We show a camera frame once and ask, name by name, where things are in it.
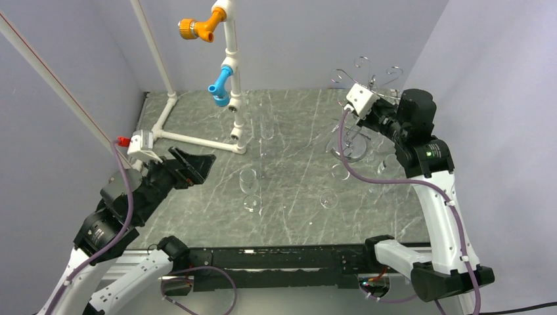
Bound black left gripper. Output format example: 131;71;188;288
133;144;216;224

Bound clear wine glass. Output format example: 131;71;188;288
376;154;401;179
259;102;275;140
239;169;262;213
319;163;351;209

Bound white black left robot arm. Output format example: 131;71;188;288
39;146;216;314

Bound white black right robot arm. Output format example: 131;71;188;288
358;89;495;302

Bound chrome wine glass rack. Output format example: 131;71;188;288
325;56;404;163

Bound clear wine glass back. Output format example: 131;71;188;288
259;102;275;140

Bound blue pipe nozzle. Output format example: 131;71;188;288
208;66;233;107

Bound orange pipe nozzle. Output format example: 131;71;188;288
178;7;227;43

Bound white diagonal pole red stripe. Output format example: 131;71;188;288
1;11;112;152

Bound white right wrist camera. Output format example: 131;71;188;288
343;83;380;119

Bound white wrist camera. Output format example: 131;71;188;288
343;83;380;119
116;129;162;164

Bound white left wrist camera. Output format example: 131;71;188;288
116;129;162;164

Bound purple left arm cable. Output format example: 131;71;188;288
43;138;238;315

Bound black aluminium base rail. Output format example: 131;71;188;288
166;243;396;295

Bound white PVC pipe frame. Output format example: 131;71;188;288
131;1;247;169

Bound black cable bottom right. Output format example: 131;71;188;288
476;302;557;315

